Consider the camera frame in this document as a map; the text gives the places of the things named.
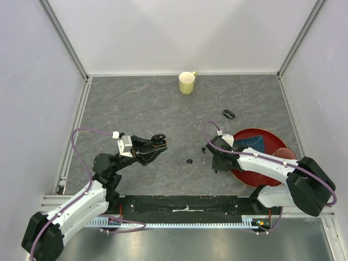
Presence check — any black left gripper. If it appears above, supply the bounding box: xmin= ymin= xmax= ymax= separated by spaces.
xmin=112 ymin=135 xmax=167 ymax=173

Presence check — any black case with gold line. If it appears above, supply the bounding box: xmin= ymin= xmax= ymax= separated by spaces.
xmin=151 ymin=134 xmax=167 ymax=148

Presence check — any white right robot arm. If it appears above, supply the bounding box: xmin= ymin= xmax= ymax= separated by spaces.
xmin=206 ymin=137 xmax=337 ymax=217

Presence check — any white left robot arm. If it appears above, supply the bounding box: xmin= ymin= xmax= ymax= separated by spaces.
xmin=21 ymin=132 xmax=167 ymax=260

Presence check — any blue leaf-shaped dish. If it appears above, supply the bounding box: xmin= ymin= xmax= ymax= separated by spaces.
xmin=234 ymin=135 xmax=265 ymax=153

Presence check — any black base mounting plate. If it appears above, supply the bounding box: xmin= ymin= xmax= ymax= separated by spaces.
xmin=106 ymin=195 xmax=281 ymax=222

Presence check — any red round plate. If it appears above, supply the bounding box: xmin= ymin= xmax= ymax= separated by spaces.
xmin=232 ymin=128 xmax=287 ymax=188

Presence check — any pale green mug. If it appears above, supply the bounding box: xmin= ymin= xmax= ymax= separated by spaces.
xmin=178 ymin=72 xmax=196 ymax=95

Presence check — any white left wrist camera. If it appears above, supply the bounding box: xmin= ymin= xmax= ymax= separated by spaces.
xmin=112 ymin=131 xmax=133 ymax=158

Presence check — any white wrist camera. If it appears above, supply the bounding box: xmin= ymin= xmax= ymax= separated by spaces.
xmin=112 ymin=131 xmax=133 ymax=158
xmin=217 ymin=130 xmax=234 ymax=147

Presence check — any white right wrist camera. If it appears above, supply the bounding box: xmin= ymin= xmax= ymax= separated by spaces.
xmin=217 ymin=130 xmax=234 ymax=147

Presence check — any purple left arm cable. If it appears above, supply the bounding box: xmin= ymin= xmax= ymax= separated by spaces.
xmin=28 ymin=127 xmax=147 ymax=260

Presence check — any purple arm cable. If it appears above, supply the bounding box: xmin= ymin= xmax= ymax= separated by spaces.
xmin=203 ymin=121 xmax=338 ymax=236
xmin=28 ymin=127 xmax=147 ymax=260

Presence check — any white slotted cable duct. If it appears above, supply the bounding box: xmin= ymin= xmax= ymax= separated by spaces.
xmin=86 ymin=215 xmax=271 ymax=231

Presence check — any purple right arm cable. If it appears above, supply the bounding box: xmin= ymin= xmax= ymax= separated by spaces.
xmin=203 ymin=121 xmax=338 ymax=236

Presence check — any aluminium frame post left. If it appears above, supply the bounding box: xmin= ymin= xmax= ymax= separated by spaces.
xmin=38 ymin=0 xmax=89 ymax=82

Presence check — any aluminium frame post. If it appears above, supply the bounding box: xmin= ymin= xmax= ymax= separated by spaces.
xmin=277 ymin=0 xmax=327 ymax=79
xmin=38 ymin=0 xmax=89 ymax=82

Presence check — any aluminium frame post right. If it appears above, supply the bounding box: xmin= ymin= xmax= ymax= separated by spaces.
xmin=277 ymin=0 xmax=327 ymax=79

